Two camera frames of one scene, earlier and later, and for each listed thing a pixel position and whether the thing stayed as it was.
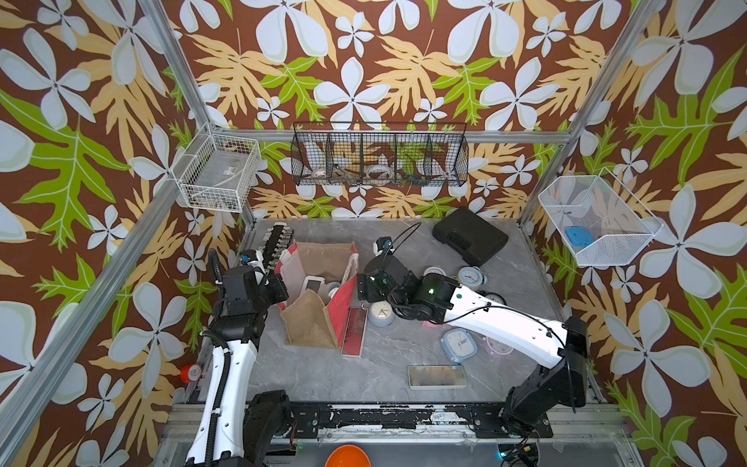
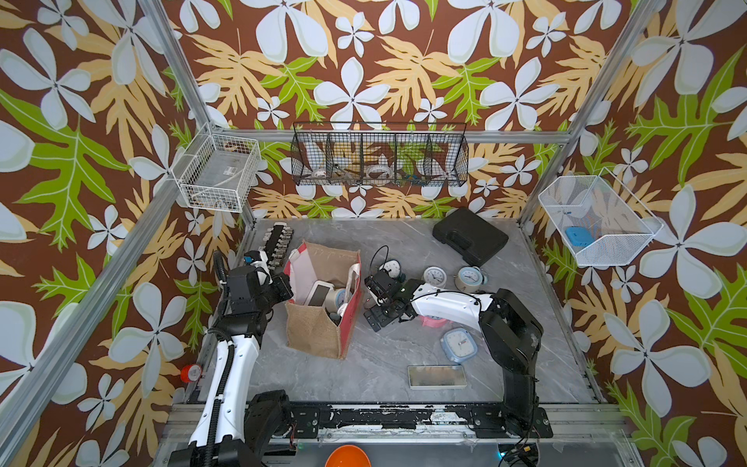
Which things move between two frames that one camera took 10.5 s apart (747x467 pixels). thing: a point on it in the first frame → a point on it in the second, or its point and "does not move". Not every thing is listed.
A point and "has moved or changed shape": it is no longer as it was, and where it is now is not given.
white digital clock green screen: [312, 283] → [319, 294]
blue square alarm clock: [459, 345] does not move
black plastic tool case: [471, 234] does not move
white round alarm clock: [434, 269] does not move
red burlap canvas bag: [320, 281] has moved or changed shape
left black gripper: [273, 282] does not move
